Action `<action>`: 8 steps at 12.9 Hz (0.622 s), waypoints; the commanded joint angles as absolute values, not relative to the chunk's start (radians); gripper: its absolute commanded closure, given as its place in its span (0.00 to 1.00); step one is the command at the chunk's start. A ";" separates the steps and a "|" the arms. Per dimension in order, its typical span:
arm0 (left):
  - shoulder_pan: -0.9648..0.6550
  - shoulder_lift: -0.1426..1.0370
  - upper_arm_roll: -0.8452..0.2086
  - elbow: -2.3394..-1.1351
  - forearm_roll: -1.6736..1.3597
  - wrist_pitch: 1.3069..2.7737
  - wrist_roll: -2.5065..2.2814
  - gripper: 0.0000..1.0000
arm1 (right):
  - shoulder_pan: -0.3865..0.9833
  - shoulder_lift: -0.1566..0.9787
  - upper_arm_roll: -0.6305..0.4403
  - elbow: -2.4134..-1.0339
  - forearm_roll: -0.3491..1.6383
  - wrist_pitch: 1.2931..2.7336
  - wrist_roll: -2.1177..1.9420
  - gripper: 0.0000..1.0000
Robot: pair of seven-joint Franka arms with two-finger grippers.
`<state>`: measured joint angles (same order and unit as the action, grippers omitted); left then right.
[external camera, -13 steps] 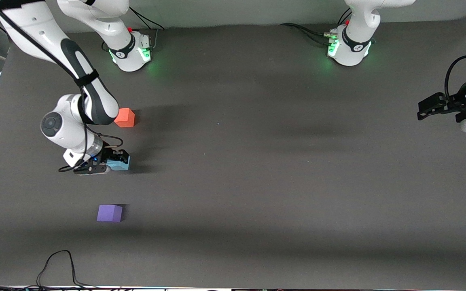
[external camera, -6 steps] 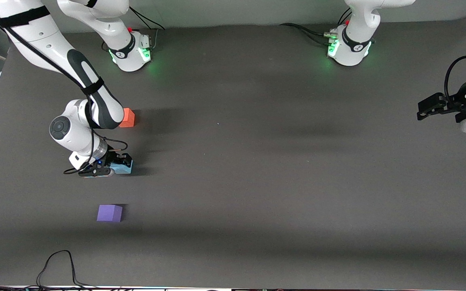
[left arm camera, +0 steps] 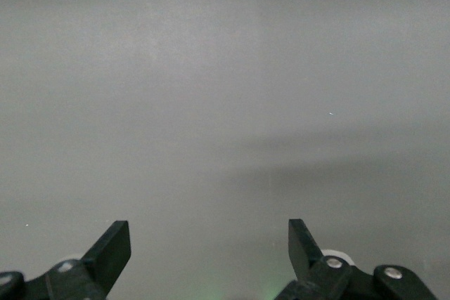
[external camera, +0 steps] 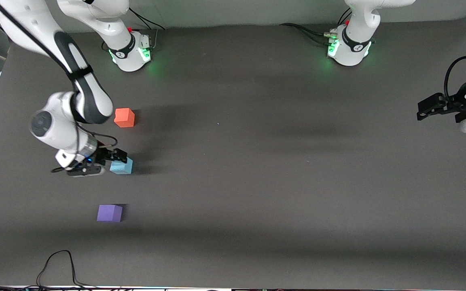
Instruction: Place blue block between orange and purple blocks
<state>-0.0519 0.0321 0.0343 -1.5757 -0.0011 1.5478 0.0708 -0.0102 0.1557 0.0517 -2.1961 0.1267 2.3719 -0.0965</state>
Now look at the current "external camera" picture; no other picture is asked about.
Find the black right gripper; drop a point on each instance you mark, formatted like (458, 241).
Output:
(102, 155)

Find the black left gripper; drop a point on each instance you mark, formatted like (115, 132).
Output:
(460, 102)

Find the light blue foam block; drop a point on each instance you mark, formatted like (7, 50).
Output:
(121, 167)

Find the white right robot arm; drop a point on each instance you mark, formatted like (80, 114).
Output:
(55, 129)

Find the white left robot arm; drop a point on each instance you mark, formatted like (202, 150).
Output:
(356, 28)

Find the orange foam block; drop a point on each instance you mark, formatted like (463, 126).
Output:
(124, 117)

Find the purple foam block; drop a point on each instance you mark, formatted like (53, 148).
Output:
(109, 213)

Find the dark grey table mat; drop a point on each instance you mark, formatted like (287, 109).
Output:
(233, 202)

